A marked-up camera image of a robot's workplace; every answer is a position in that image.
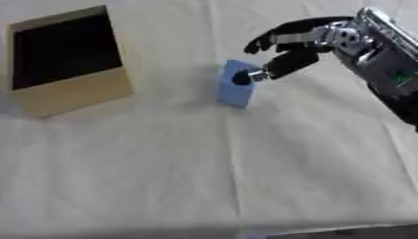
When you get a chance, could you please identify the tan cardboard box black inside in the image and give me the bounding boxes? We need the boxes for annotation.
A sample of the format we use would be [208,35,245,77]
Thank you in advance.
[5,4,136,120]

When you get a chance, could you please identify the blue rectangular block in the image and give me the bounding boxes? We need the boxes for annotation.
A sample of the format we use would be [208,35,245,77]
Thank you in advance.
[216,59,265,109]

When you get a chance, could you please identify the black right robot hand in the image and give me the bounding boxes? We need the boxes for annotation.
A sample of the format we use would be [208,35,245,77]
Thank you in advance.
[230,16,356,87]

